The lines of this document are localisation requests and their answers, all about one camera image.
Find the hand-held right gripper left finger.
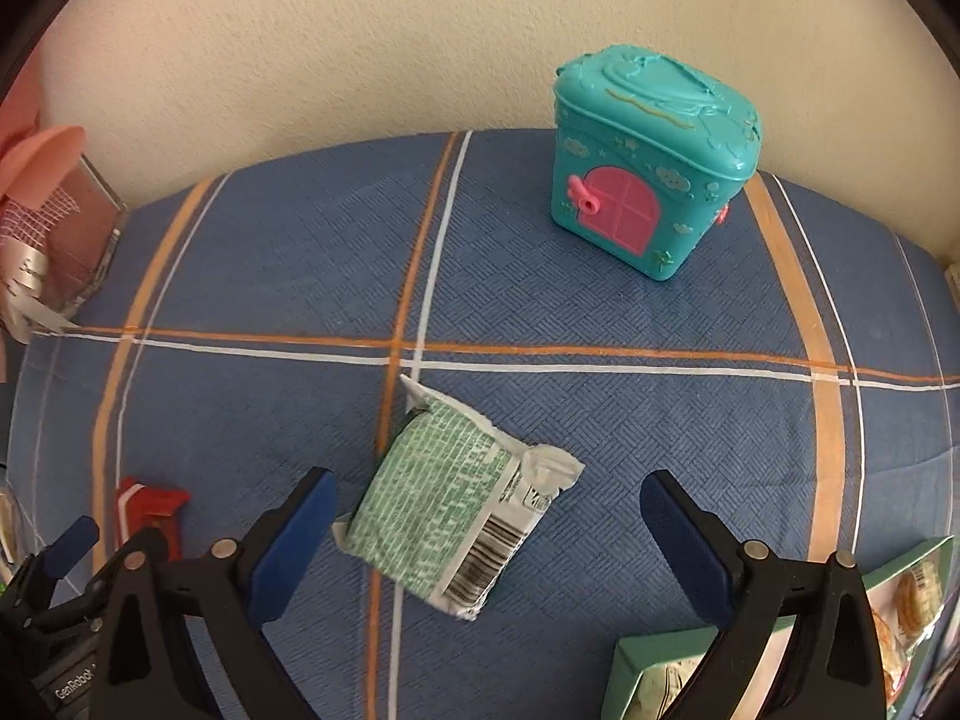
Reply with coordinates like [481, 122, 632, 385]
[86, 467, 340, 720]

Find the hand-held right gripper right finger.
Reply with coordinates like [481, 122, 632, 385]
[639, 469, 887, 720]

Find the dark red snack packet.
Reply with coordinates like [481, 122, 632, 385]
[116, 476, 192, 563]

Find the mint green box tray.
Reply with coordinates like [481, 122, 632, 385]
[600, 536, 957, 720]

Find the beige green snack packet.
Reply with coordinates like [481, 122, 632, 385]
[634, 652, 713, 720]

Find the mint green snack packet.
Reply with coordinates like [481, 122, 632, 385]
[332, 373, 586, 622]

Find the clear biscuit packet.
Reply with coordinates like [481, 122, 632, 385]
[870, 555, 946, 713]

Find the blue plaid tablecloth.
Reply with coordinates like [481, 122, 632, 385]
[7, 129, 960, 720]

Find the pink framed box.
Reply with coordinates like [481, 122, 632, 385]
[30, 154, 128, 320]

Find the pink flower bouquet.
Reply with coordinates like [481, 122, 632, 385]
[0, 60, 87, 342]

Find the teal toy house box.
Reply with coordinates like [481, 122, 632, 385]
[550, 43, 764, 284]

